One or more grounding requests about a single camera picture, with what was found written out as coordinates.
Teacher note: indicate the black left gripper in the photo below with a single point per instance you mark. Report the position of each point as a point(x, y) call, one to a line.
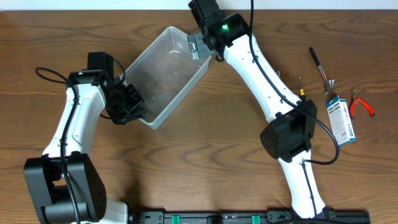
point(135, 107)

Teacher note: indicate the clear plastic container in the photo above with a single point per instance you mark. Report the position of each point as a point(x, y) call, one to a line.
point(164, 74)

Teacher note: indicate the yellow black screwdriver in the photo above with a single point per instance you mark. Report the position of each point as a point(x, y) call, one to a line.
point(302, 93)

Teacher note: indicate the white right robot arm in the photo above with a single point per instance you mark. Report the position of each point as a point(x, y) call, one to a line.
point(291, 120)

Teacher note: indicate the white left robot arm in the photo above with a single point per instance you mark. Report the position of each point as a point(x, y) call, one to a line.
point(63, 183)

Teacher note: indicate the blue white cardboard box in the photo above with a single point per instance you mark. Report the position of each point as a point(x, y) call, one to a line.
point(340, 120)

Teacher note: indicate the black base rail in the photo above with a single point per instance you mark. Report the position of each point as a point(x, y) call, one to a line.
point(268, 217)

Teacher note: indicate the small black handled hammer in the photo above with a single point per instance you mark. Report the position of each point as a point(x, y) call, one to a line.
point(329, 84)

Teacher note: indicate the red handled pliers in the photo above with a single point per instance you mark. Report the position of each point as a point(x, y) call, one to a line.
point(355, 98)

